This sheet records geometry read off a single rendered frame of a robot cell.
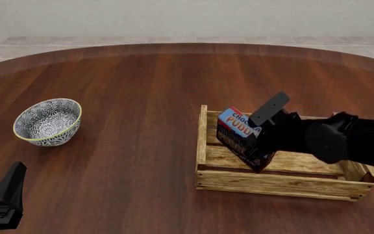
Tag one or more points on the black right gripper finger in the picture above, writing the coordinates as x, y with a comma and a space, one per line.
254, 149

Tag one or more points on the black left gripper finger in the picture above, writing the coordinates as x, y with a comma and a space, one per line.
10, 190

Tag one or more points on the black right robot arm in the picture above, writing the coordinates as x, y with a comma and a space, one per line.
362, 141

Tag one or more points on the flat plate on black stalk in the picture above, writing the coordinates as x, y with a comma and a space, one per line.
269, 109

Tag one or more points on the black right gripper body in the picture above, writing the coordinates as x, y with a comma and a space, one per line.
284, 136

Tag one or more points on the chocolate pudding box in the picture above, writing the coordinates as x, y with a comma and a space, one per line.
235, 126

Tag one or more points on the wooden slat tray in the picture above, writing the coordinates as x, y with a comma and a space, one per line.
281, 181

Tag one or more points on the black-and-white patterned bowl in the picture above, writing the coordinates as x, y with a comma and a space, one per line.
49, 123

